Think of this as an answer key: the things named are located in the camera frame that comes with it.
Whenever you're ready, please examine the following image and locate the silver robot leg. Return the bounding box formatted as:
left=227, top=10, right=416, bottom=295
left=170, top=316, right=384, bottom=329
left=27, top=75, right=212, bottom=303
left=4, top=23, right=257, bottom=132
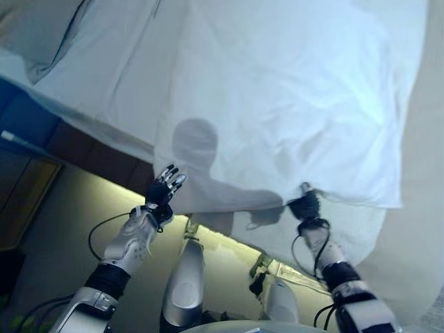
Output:
left=249, top=255, right=301, bottom=323
left=159, top=214, right=207, bottom=333

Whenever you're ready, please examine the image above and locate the silver right robot leg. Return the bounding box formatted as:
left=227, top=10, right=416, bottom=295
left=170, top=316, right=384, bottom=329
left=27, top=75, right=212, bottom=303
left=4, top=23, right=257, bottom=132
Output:
left=249, top=255, right=301, bottom=323

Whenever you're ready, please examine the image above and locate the dark brown bed frame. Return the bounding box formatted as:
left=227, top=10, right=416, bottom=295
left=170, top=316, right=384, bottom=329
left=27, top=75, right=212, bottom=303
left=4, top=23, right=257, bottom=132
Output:
left=0, top=76, right=157, bottom=198

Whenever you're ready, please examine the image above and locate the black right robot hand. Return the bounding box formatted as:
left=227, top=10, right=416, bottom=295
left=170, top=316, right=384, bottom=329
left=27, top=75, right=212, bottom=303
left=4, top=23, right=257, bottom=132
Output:
left=287, top=182, right=323, bottom=221

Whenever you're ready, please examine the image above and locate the silver robot torso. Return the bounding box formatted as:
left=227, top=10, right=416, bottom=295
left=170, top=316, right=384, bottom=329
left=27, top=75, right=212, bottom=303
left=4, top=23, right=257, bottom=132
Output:
left=180, top=321, right=296, bottom=333

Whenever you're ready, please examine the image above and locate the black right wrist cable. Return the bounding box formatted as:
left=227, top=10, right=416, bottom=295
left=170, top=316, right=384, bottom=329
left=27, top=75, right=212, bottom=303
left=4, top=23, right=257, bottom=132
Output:
left=291, top=221, right=330, bottom=278

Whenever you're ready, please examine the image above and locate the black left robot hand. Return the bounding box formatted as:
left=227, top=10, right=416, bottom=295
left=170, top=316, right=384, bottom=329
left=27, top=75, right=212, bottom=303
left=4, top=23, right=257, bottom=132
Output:
left=144, top=163, right=188, bottom=226

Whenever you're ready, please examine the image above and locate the brown wooden cabinet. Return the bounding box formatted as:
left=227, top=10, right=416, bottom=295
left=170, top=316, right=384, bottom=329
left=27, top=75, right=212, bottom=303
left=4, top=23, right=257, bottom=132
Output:
left=0, top=155, right=63, bottom=250

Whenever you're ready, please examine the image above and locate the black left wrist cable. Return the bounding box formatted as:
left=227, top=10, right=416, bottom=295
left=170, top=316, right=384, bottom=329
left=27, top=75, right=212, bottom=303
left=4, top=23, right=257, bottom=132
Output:
left=88, top=213, right=136, bottom=259

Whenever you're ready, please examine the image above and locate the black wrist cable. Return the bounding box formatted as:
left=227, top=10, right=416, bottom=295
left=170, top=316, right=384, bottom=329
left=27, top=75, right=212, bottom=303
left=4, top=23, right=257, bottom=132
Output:
left=291, top=221, right=330, bottom=278
left=88, top=213, right=136, bottom=259

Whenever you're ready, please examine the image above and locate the silver left robot leg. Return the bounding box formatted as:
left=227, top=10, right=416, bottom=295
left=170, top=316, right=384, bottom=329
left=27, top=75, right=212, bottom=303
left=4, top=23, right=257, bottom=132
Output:
left=159, top=214, right=207, bottom=333

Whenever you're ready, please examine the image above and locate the white duvet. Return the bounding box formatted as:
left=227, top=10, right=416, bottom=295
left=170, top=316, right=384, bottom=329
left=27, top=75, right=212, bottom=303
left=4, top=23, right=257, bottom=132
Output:
left=152, top=0, right=427, bottom=292

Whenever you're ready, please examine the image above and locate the beige bed runner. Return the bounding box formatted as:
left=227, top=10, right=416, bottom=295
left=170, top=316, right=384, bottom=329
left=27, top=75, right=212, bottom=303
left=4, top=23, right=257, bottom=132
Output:
left=357, top=0, right=444, bottom=327

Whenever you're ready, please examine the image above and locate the white bed sheet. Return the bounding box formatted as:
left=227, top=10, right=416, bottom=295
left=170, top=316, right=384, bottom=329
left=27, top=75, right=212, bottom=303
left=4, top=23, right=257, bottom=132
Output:
left=34, top=0, right=181, bottom=153

